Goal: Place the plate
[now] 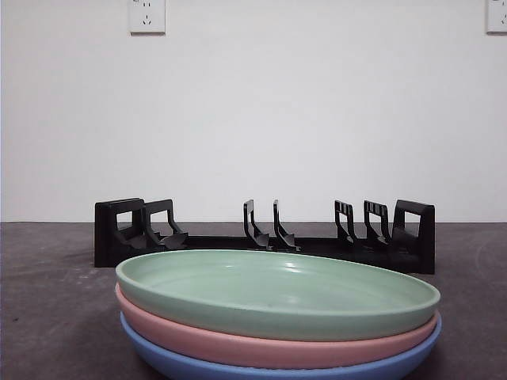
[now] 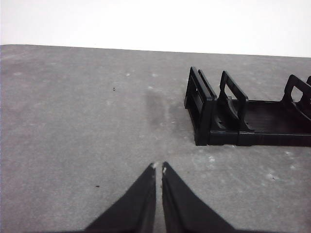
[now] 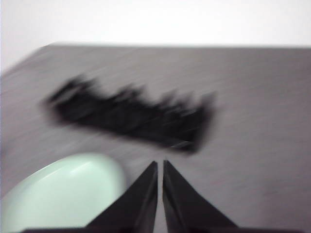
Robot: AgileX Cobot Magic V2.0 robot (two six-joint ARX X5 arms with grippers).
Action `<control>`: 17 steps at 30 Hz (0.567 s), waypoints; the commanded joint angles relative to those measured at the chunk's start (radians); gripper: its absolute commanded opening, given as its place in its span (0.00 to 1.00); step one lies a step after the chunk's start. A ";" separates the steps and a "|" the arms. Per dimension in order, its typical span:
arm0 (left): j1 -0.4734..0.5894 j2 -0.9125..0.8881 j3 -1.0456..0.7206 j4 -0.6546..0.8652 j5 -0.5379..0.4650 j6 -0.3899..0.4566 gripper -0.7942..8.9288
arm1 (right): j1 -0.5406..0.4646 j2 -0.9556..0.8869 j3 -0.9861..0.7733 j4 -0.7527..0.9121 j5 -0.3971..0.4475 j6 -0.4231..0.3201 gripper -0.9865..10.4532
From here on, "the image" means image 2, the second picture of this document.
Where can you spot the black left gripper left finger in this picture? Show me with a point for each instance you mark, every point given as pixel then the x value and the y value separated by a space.
pixel 133 208

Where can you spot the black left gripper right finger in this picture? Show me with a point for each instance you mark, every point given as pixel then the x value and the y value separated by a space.
pixel 189 211

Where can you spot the black plate rack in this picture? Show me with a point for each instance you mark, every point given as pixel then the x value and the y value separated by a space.
pixel 267 131

